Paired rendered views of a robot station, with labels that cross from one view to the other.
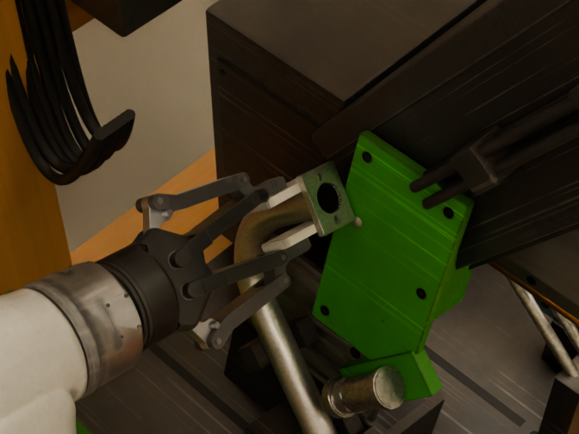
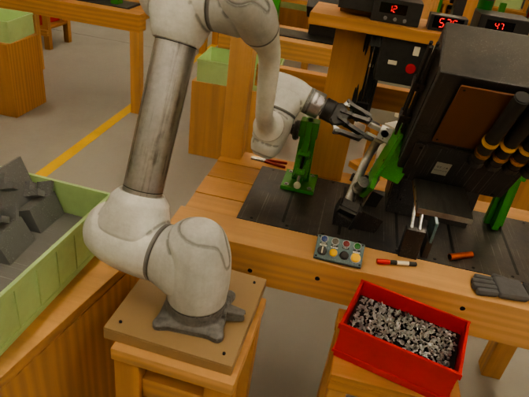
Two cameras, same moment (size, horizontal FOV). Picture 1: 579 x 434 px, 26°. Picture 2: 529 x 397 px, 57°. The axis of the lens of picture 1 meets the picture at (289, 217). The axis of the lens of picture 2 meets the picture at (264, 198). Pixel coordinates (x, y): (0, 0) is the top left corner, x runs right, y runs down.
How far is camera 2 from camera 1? 120 cm
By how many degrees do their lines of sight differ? 44
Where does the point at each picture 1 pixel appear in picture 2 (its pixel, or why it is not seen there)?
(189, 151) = not seen: hidden behind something
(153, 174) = not seen: hidden behind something
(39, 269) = (338, 149)
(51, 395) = (296, 94)
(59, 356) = (304, 92)
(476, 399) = (393, 238)
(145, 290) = (329, 102)
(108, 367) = (310, 105)
